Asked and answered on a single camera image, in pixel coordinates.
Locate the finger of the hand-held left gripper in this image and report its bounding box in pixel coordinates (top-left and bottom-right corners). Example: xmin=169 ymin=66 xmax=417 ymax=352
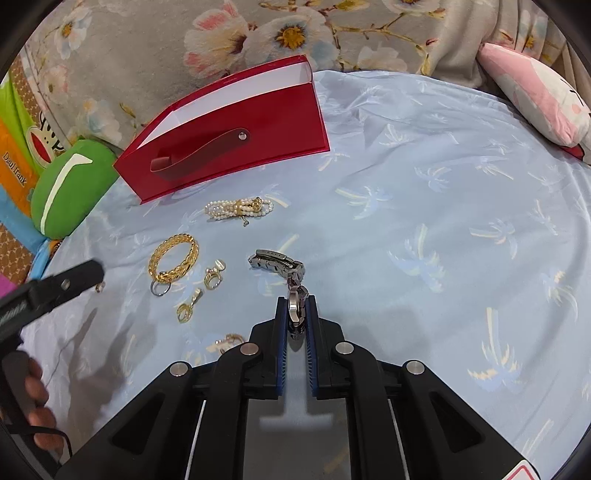
xmin=27 ymin=259 xmax=105 ymax=315

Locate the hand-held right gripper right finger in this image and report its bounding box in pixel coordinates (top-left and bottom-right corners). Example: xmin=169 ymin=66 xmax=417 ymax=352
xmin=304 ymin=296 xmax=533 ymax=480

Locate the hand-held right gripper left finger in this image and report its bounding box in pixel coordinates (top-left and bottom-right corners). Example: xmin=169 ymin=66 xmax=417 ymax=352
xmin=55 ymin=296 xmax=290 ymax=480

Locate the silver metal watch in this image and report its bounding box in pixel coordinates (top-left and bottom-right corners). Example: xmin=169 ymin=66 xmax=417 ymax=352
xmin=247 ymin=248 xmax=310 ymax=343

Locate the gold earring with white stone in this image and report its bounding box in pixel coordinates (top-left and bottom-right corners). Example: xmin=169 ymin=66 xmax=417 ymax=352
xmin=203 ymin=259 xmax=227 ymax=292

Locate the gold chain bracelet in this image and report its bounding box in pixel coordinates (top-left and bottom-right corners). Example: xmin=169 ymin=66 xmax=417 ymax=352
xmin=148 ymin=233 xmax=201 ymax=285

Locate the pearl bracelet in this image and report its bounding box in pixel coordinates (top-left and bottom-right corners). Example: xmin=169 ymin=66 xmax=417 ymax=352
xmin=204 ymin=196 xmax=276 ymax=228

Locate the red jewelry box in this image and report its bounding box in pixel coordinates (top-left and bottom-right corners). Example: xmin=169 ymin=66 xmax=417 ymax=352
xmin=113 ymin=54 xmax=331 ymax=205

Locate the person's left hand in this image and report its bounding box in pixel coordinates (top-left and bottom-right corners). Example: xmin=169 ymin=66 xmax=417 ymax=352
xmin=22 ymin=356 xmax=65 ymax=452

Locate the green plush pillow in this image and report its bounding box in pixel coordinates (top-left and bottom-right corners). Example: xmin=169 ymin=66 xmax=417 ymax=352
xmin=30 ymin=138 xmax=119 ymax=241

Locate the colourful printed cloth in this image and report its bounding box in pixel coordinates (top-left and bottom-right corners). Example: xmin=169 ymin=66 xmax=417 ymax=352
xmin=0 ymin=46 xmax=75 ymax=303

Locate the grey floral blanket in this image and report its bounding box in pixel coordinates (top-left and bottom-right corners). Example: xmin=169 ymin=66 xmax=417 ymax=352
xmin=25 ymin=0 xmax=575 ymax=160

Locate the pink cartoon pillow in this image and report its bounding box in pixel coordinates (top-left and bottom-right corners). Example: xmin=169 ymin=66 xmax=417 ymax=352
xmin=475 ymin=41 xmax=591 ymax=168

